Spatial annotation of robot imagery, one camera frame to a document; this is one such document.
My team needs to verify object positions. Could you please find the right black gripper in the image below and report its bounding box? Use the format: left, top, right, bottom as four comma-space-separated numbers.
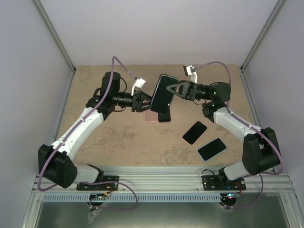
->
165, 80, 212, 102

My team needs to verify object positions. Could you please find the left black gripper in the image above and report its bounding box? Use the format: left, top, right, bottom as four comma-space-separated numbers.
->
113, 89, 158, 113

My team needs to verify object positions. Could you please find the phone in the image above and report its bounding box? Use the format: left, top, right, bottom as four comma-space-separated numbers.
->
182, 121, 208, 145
198, 138, 227, 162
150, 74, 179, 114

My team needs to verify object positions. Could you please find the light pink phone case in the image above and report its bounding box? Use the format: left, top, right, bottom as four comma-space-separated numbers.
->
144, 110, 158, 123

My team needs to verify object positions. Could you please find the black smartphone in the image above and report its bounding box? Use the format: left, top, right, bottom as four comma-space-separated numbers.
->
158, 110, 171, 123

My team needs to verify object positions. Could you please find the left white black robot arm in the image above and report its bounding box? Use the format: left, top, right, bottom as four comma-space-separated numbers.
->
37, 72, 152, 191

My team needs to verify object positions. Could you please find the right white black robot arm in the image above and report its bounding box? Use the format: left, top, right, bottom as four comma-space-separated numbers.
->
166, 80, 283, 190

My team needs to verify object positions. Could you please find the phone in blue case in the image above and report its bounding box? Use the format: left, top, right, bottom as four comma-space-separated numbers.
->
198, 138, 227, 162

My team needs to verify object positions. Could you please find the left small circuit board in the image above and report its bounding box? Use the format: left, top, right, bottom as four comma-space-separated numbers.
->
89, 192, 111, 201

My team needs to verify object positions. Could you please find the small circuit board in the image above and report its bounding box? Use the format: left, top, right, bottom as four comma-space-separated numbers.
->
224, 192, 239, 199
89, 192, 111, 201

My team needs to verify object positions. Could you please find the right small circuit board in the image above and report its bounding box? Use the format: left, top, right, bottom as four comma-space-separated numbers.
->
224, 192, 239, 199

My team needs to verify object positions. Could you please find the clear plastic bag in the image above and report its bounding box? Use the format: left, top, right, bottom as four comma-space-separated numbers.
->
87, 206, 102, 224

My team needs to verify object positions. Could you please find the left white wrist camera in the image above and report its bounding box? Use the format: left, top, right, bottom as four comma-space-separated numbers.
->
131, 77, 146, 96

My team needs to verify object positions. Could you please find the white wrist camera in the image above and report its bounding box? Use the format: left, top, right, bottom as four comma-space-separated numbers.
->
183, 65, 198, 83
131, 77, 146, 96

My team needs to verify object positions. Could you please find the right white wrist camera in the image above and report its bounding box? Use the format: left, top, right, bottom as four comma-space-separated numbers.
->
183, 65, 198, 83

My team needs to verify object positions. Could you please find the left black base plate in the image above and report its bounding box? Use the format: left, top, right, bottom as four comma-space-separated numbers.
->
76, 176, 119, 191

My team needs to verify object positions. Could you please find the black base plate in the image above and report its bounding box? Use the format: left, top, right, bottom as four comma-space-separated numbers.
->
76, 176, 119, 191
202, 175, 247, 191

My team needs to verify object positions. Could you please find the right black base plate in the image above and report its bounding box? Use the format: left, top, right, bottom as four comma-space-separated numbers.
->
202, 175, 247, 191

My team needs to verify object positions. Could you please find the left aluminium corner post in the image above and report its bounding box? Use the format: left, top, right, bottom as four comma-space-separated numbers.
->
32, 0, 76, 74

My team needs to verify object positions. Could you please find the aluminium corner post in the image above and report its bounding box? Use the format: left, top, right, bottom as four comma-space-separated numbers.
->
240, 0, 287, 73
32, 0, 76, 74

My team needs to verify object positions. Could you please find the right aluminium corner post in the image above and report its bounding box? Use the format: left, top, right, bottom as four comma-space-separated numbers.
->
240, 0, 287, 73

